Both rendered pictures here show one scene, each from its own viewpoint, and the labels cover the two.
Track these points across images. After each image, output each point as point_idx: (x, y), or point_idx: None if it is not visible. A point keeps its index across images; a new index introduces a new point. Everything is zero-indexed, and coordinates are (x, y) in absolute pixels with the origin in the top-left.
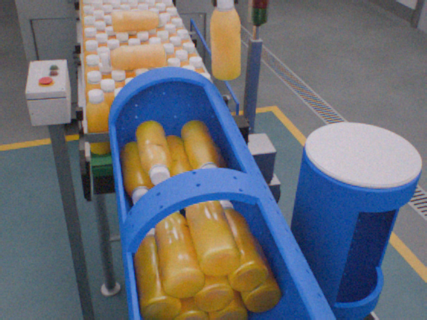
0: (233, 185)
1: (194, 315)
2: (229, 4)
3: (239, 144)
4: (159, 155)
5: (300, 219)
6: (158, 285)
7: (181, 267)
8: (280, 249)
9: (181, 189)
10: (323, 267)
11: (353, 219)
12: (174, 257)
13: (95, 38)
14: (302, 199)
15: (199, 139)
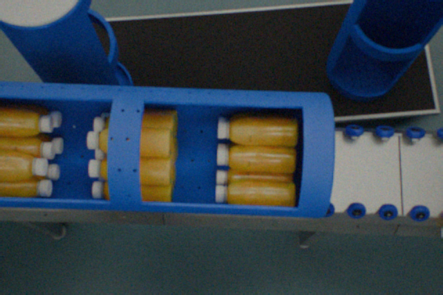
0: (133, 114)
1: (174, 172)
2: None
3: (63, 91)
4: (23, 161)
5: (51, 57)
6: (159, 189)
7: (166, 170)
8: (194, 104)
9: (126, 152)
10: (91, 58)
11: (87, 19)
12: (154, 172)
13: None
14: (42, 48)
15: (3, 120)
